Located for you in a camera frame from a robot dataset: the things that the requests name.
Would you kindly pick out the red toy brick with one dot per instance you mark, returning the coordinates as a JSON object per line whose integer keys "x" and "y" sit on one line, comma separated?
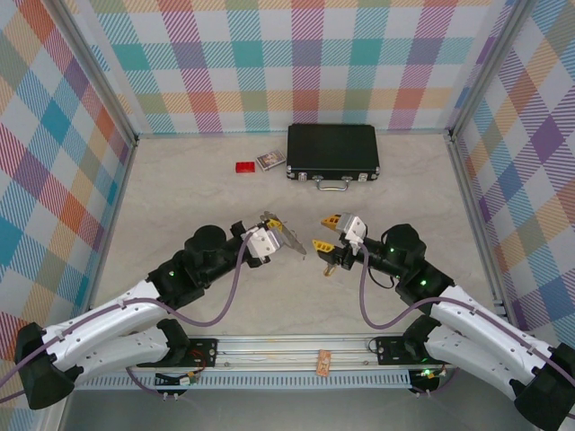
{"x": 245, "y": 167}

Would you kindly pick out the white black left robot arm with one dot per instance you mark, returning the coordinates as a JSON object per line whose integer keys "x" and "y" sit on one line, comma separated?
{"x": 103, "y": 323}

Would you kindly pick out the aluminium frame side rail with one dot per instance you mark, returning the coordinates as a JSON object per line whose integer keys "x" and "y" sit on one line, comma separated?
{"x": 471, "y": 202}
{"x": 116, "y": 215}

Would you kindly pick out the black hard case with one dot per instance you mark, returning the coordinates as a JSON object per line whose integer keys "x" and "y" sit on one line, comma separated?
{"x": 332, "y": 148}

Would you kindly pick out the playing card deck box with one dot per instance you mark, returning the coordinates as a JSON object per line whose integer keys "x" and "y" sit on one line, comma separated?
{"x": 271, "y": 160}

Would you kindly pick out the aluminium frame post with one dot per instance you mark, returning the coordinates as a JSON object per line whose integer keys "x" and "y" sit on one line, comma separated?
{"x": 101, "y": 74}
{"x": 487, "y": 67}

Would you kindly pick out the orange paper tag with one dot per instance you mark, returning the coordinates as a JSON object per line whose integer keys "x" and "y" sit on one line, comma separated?
{"x": 324, "y": 363}

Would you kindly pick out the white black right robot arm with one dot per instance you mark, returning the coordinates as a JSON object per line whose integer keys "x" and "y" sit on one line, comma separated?
{"x": 471, "y": 314}

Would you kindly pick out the yellow capped key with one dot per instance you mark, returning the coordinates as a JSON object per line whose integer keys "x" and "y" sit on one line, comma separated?
{"x": 331, "y": 270}

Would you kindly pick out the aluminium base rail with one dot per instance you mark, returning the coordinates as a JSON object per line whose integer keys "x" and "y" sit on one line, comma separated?
{"x": 278, "y": 345}

